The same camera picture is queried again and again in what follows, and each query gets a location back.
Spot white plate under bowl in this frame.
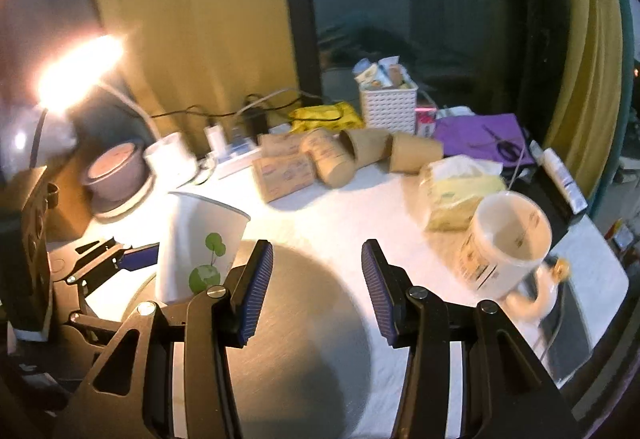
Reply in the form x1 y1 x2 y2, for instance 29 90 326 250
91 177 155 220

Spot purple bowl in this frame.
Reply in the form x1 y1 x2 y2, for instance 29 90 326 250
81 141 149 202

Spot white lattice basket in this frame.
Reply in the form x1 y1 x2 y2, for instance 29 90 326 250
352 55 418 134

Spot brown paper cup patterned middle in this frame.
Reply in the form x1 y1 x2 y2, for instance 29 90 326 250
300 128 356 188

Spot white lotion tube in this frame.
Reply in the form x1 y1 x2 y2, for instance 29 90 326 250
542 147 588 216

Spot brown paper cup front left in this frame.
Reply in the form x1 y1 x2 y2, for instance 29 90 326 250
253 154 316 203

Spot white paper cup green print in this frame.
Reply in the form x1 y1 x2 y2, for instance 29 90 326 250
155 191 250 303

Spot black power adapter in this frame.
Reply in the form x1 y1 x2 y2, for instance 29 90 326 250
242 106 269 143

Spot pink inner bowl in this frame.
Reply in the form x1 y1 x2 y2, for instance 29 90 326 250
87 142 137 180

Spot black scissors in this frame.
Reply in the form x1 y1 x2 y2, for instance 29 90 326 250
483 126 522 162

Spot yellow curtain right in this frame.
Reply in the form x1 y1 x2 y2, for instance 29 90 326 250
544 0 632 197

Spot yellow tissue pack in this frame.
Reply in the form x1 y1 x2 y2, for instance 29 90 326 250
419 155 506 232

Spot purple cloth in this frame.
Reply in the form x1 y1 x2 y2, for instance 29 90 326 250
433 114 534 167

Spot white textured tablecloth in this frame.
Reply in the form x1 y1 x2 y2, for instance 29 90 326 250
85 165 629 438

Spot yellow snack packet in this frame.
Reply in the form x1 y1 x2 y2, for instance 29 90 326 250
288 101 366 133

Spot white charger plug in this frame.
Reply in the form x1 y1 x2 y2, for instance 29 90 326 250
204 124 228 158

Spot pink small box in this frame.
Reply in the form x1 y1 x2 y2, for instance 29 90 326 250
416 105 437 138

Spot yellow curtain left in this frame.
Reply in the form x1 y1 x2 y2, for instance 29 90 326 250
96 0 298 154

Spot brown paper cup back left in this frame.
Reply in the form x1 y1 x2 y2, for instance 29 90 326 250
258 133 305 157

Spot white bear mug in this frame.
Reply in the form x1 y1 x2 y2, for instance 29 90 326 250
456 191 570 322

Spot brown paper cup plain middle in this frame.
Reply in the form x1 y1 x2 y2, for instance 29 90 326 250
338 128 393 169

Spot white power strip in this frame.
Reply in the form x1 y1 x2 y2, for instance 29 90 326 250
214 139 262 179

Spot brown paper cup right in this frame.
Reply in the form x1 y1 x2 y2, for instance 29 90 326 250
390 132 444 174

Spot white desk lamp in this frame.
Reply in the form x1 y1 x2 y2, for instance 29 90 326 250
34 32 202 190

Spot yellow curtain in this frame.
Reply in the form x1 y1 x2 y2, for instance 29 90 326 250
96 0 298 154
544 0 632 197

